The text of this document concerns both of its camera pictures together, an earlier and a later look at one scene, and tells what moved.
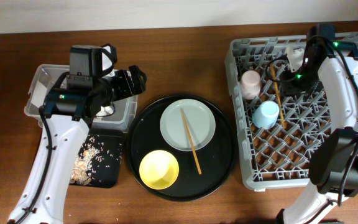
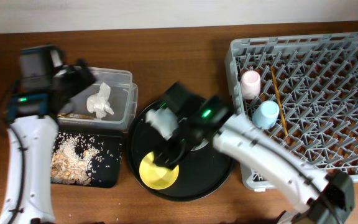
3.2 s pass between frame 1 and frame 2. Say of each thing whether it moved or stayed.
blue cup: stayed
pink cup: stayed
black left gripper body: moved
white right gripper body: moved
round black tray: stayed
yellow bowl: stayed
